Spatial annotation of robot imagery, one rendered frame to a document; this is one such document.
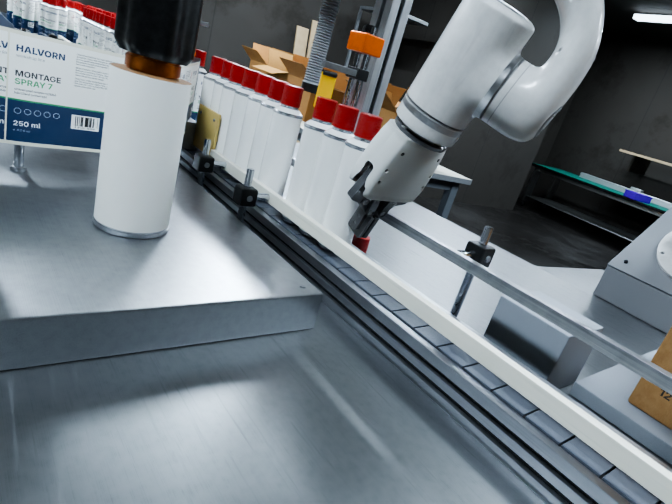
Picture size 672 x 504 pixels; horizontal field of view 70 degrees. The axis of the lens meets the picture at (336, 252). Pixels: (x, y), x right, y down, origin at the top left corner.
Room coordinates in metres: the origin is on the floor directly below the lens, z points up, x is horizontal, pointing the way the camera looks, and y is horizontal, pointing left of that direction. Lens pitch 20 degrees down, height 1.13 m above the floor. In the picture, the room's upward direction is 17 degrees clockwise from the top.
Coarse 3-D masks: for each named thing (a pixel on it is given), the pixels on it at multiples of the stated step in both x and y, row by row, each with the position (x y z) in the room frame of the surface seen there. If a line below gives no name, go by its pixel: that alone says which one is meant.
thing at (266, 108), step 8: (272, 80) 0.88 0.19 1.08; (280, 80) 0.90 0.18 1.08; (272, 88) 0.88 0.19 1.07; (280, 88) 0.88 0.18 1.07; (272, 96) 0.88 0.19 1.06; (280, 96) 0.88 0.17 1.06; (264, 104) 0.87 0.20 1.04; (272, 104) 0.87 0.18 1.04; (280, 104) 0.88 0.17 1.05; (264, 112) 0.87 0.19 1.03; (272, 112) 0.87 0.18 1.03; (264, 120) 0.87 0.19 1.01; (256, 128) 0.88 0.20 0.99; (264, 128) 0.87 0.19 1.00; (256, 136) 0.87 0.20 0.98; (264, 136) 0.87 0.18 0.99; (256, 144) 0.87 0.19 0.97; (264, 144) 0.87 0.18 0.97; (256, 152) 0.87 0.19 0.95; (248, 160) 0.89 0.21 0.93; (256, 160) 0.87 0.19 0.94; (256, 168) 0.87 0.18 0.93; (256, 176) 0.87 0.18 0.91
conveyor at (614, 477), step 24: (216, 168) 0.96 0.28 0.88; (312, 240) 0.70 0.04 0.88; (336, 264) 0.64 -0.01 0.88; (360, 288) 0.58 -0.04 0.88; (408, 312) 0.55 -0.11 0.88; (432, 336) 0.50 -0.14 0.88; (456, 360) 0.46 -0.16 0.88; (504, 384) 0.44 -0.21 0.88; (528, 408) 0.41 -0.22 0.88; (552, 432) 0.38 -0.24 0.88; (576, 456) 0.36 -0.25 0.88; (600, 456) 0.37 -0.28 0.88; (624, 480) 0.34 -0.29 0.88
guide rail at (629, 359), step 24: (384, 216) 0.68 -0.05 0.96; (432, 240) 0.61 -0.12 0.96; (456, 264) 0.58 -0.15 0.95; (480, 264) 0.56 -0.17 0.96; (504, 288) 0.52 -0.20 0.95; (552, 312) 0.48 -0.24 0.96; (576, 336) 0.46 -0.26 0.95; (600, 336) 0.44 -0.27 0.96; (624, 360) 0.42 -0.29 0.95; (648, 360) 0.42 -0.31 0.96
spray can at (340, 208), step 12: (360, 120) 0.69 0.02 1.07; (372, 120) 0.69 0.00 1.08; (360, 132) 0.69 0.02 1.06; (372, 132) 0.69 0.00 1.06; (348, 144) 0.69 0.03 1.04; (360, 144) 0.68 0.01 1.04; (348, 156) 0.68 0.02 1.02; (348, 168) 0.68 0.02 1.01; (336, 180) 0.69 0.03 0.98; (348, 180) 0.68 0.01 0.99; (336, 192) 0.68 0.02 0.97; (336, 204) 0.68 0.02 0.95; (348, 204) 0.68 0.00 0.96; (324, 216) 0.70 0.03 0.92; (336, 216) 0.68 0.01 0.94; (348, 216) 0.68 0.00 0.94; (336, 228) 0.68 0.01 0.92; (348, 228) 0.68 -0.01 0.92; (348, 240) 0.69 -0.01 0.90
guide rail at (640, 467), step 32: (224, 160) 0.91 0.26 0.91; (320, 224) 0.68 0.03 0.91; (352, 256) 0.61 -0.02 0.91; (384, 288) 0.56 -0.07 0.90; (448, 320) 0.48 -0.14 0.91; (480, 352) 0.45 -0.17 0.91; (512, 384) 0.41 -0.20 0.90; (544, 384) 0.40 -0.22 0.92; (576, 416) 0.37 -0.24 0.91; (608, 448) 0.35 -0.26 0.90; (640, 480) 0.32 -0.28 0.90
